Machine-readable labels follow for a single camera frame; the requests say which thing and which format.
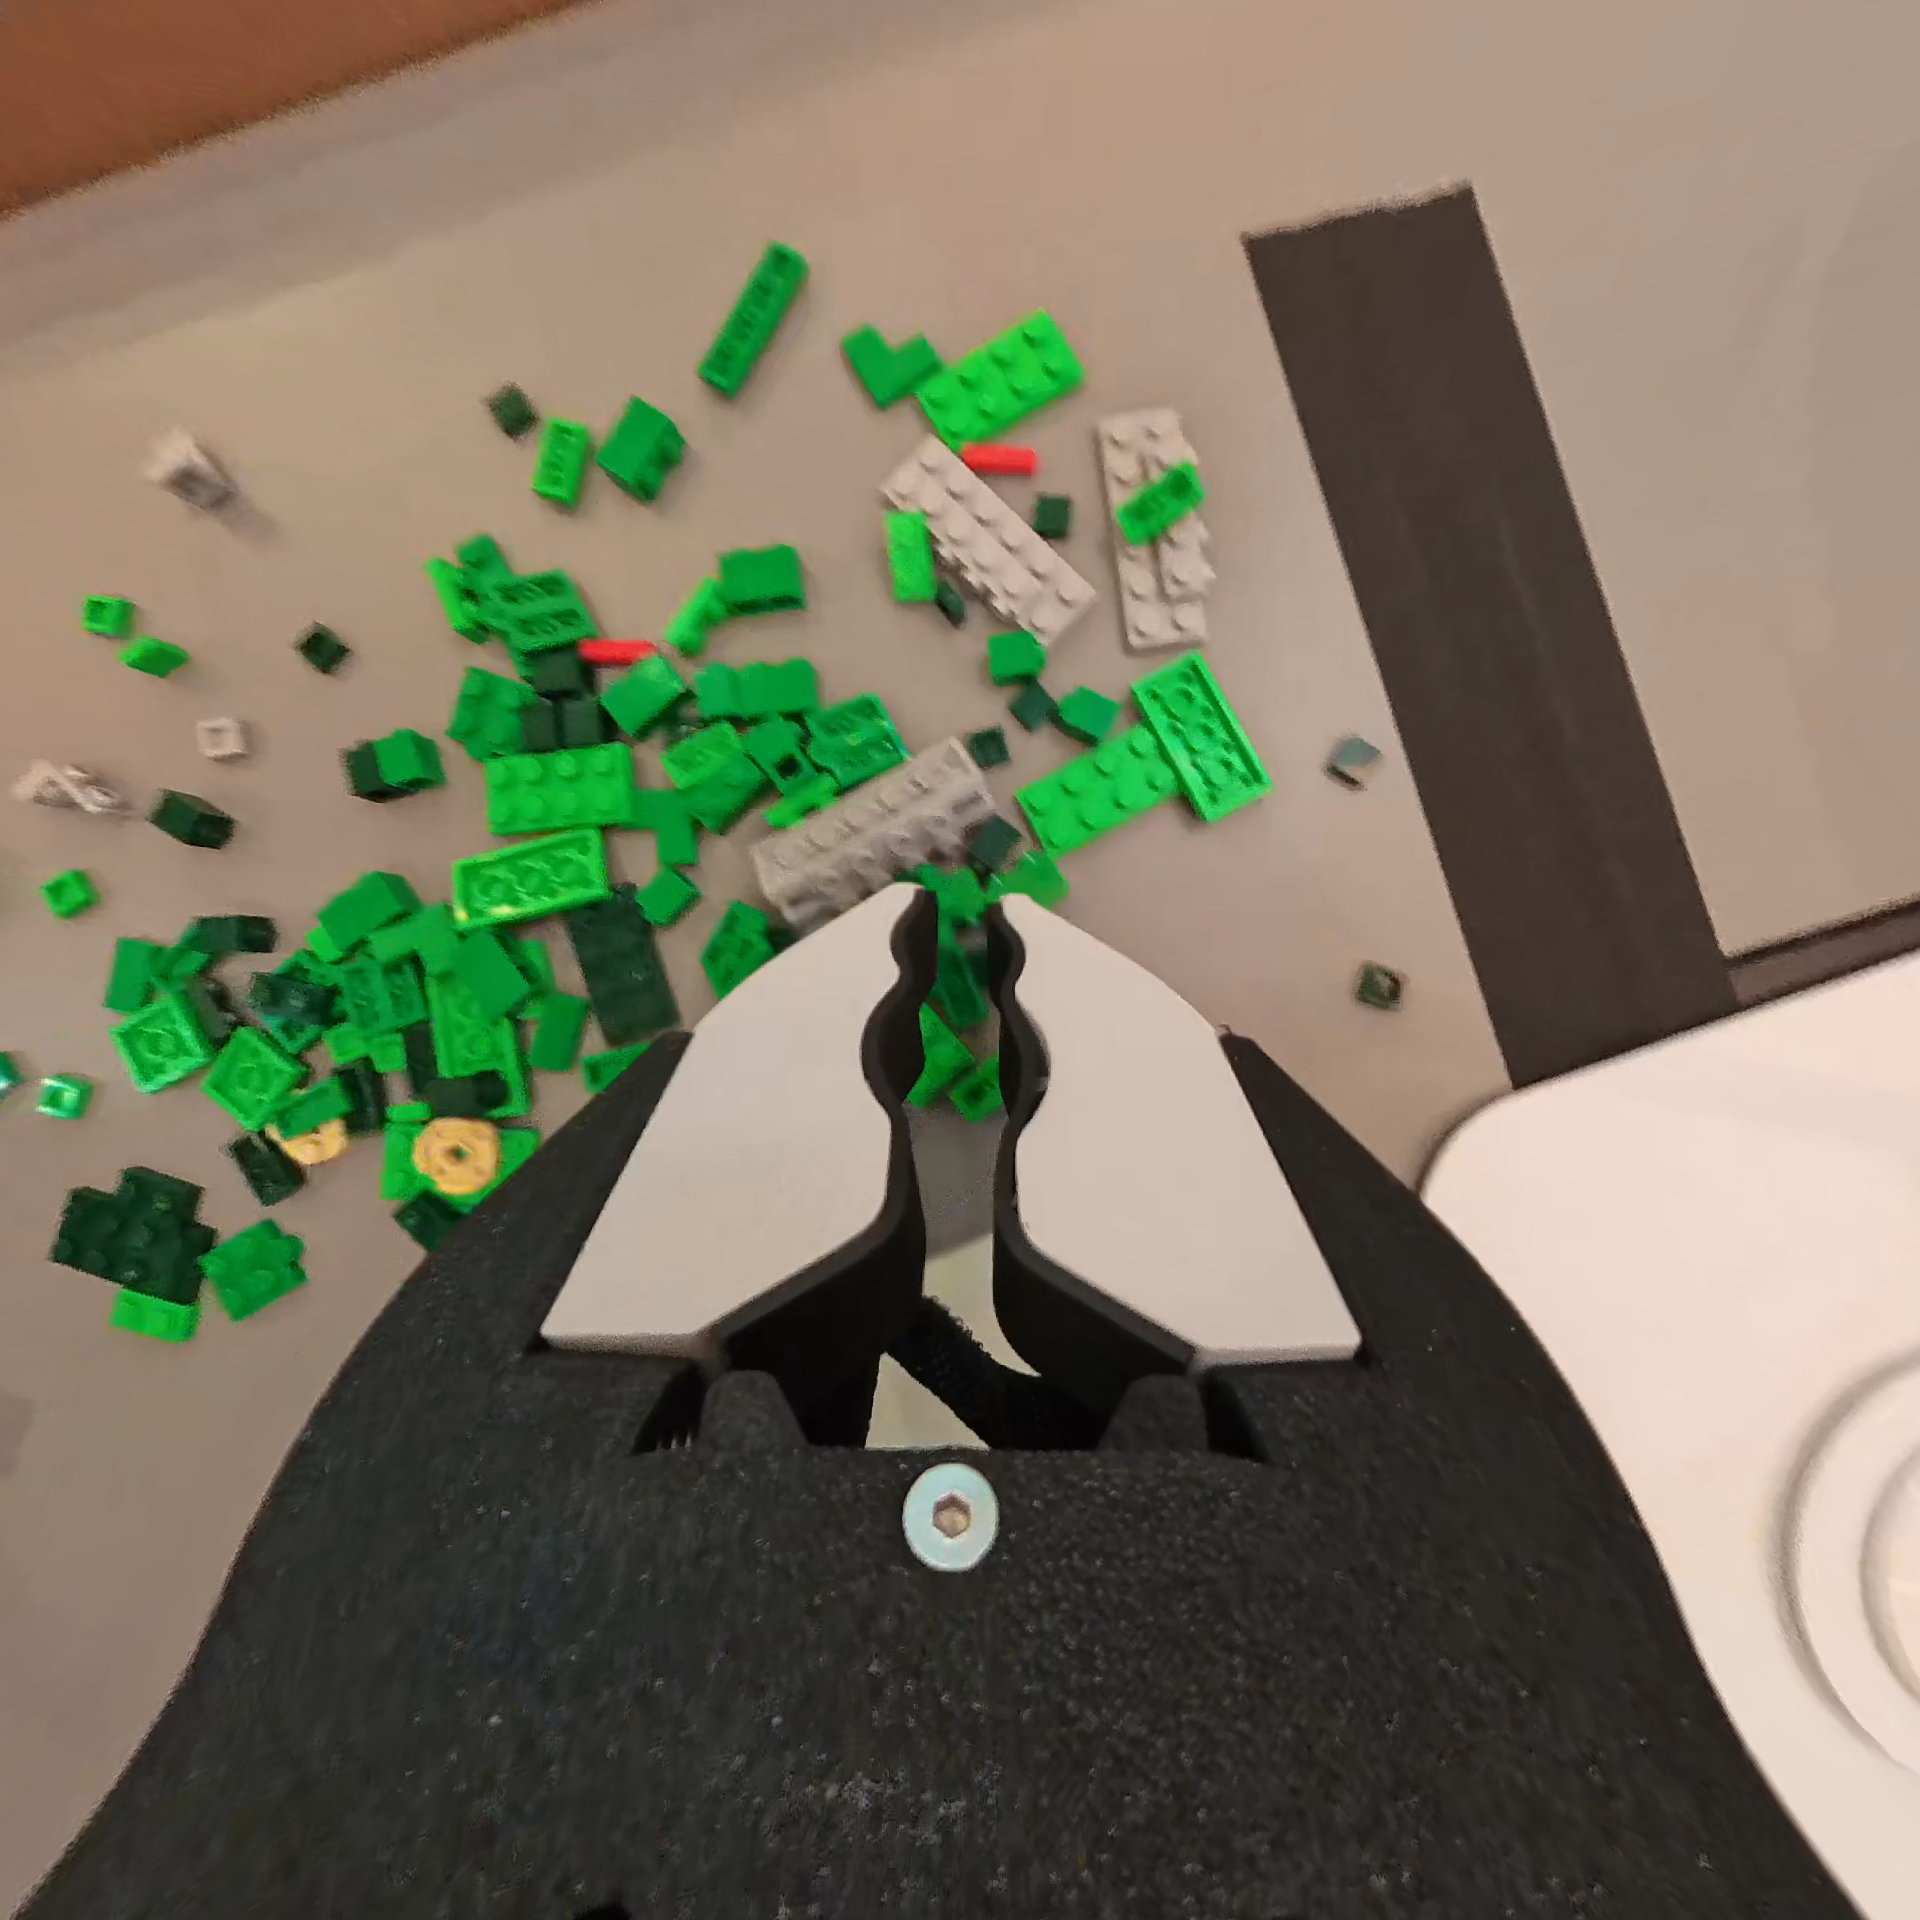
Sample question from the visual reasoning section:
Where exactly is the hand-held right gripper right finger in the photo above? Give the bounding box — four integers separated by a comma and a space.
990, 893, 1366, 1414

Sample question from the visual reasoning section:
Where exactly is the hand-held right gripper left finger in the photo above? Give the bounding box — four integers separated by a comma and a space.
537, 882, 942, 1445

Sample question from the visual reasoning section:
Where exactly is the pile of green bricks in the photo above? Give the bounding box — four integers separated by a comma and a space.
0, 240, 1408, 1345

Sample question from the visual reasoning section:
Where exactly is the thick grey brick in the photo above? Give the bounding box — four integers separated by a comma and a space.
747, 737, 994, 933

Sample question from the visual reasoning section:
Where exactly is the white stand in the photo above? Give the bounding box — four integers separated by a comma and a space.
1418, 961, 1920, 1920

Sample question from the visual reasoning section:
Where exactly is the narrow grey brick plate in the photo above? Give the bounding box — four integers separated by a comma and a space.
1096, 405, 1216, 653

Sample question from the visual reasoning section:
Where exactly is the black tape strip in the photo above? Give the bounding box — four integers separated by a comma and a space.
1241, 184, 1739, 1089

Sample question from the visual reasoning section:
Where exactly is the wide grey brick plate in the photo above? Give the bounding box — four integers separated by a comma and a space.
880, 440, 1099, 650

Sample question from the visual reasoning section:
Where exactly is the grey table with wooden edge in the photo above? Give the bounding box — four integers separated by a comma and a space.
0, 0, 601, 219

